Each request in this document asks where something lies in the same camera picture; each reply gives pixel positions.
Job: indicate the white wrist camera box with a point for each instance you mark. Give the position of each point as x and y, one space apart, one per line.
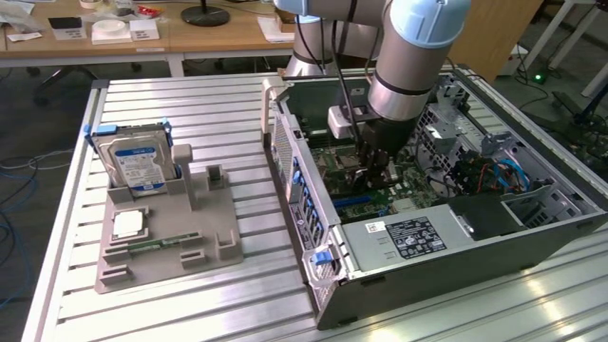
342 123

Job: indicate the green RAM stick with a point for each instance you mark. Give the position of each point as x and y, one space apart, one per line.
162 241

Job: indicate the grey power supply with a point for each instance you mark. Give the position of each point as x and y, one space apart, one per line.
380 249

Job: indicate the black plastic duct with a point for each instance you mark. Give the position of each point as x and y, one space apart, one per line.
484 217

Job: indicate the black round lamp base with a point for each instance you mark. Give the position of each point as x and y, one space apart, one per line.
206 16

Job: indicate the black and white box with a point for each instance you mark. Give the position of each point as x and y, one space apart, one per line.
67 28

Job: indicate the blue expansion slot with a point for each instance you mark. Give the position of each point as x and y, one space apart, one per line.
351 203

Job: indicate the grey parts rack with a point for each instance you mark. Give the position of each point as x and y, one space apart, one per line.
208 228

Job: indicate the hard disk with blue carrier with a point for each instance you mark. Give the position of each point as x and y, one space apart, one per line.
138 164

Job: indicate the tall metal disk bay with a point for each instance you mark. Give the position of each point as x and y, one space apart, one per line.
447 142

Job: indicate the green graphics card black cooler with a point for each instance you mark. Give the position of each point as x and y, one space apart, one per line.
360 180

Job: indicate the CPU socket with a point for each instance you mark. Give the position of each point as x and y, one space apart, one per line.
344 158

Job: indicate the white table frame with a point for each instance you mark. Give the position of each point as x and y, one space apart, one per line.
596 80

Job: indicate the black open PC case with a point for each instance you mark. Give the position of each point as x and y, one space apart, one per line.
427 285

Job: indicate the silver chipset heatsink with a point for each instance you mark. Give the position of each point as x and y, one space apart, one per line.
407 205

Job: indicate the wooden cabinet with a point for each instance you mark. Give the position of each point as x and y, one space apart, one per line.
503 28

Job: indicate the blue case latch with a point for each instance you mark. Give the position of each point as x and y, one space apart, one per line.
319 258

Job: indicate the red and white packet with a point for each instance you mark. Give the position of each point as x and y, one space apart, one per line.
147 11

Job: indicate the green motherboard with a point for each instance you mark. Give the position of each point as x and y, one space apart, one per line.
414 192

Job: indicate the low metal disk bay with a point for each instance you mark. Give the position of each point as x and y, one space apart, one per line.
546 210

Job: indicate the white tape roll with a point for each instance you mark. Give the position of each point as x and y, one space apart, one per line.
90 3

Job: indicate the silver CPU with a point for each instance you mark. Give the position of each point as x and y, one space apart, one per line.
128 224

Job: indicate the white paper card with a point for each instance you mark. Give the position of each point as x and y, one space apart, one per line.
24 36

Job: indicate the black expansion slot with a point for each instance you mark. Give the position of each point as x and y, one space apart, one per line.
344 196

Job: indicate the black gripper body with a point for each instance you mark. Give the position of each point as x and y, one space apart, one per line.
384 137

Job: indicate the clear plastic bag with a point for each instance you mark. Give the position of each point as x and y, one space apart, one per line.
19 18

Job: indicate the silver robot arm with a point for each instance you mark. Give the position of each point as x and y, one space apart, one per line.
408 71

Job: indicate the white booklet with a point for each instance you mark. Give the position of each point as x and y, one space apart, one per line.
275 30

